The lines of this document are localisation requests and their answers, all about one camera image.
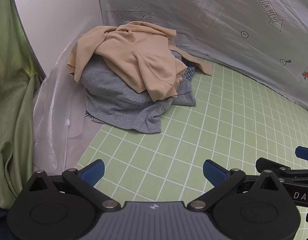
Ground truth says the green grid bed sheet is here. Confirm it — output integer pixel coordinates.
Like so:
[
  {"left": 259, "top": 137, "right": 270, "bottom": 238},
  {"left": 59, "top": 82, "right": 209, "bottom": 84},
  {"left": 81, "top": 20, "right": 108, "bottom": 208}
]
[{"left": 75, "top": 55, "right": 308, "bottom": 205}]

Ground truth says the grey printed sheet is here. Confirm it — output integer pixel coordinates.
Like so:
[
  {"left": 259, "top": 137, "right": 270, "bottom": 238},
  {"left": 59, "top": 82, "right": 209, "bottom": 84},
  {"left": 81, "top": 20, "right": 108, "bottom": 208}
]
[{"left": 95, "top": 0, "right": 308, "bottom": 120}]

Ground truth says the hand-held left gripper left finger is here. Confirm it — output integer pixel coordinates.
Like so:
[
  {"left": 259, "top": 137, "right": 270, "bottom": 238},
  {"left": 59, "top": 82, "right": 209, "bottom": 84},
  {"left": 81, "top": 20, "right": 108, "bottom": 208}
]
[{"left": 26, "top": 159, "right": 119, "bottom": 212}]

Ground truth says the clear plastic sheet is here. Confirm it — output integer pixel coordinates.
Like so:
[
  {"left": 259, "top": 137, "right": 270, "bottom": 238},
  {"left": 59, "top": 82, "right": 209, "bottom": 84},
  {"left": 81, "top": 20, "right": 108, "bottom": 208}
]
[{"left": 31, "top": 40, "right": 102, "bottom": 175}]

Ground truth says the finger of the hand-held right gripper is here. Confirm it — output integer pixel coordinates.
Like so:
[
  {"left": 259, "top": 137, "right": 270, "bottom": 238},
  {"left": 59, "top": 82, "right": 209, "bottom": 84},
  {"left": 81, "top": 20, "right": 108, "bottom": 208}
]
[
  {"left": 255, "top": 157, "right": 293, "bottom": 174},
  {"left": 295, "top": 146, "right": 308, "bottom": 161}
]

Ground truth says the green curtain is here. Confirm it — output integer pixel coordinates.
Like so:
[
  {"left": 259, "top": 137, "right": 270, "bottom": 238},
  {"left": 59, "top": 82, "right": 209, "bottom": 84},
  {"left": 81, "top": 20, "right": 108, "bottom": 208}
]
[{"left": 0, "top": 0, "right": 44, "bottom": 209}]

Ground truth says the blue checked cloth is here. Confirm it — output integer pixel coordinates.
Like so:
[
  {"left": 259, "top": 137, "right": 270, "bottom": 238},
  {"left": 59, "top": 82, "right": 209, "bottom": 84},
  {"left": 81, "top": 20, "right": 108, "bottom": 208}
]
[{"left": 184, "top": 65, "right": 197, "bottom": 81}]

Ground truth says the grey shirt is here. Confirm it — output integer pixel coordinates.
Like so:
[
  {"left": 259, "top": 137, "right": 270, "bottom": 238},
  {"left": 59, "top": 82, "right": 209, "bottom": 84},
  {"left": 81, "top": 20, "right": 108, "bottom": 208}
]
[{"left": 79, "top": 50, "right": 196, "bottom": 134}]

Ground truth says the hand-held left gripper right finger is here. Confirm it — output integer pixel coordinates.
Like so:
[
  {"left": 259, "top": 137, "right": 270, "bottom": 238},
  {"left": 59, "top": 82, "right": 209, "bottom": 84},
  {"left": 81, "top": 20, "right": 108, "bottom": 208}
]
[{"left": 188, "top": 159, "right": 282, "bottom": 212}]

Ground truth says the beige long-sleeve shirt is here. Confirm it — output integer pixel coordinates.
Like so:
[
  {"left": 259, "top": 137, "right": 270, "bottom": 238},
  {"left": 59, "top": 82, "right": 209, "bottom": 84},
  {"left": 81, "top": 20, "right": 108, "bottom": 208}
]
[{"left": 67, "top": 21, "right": 214, "bottom": 102}]

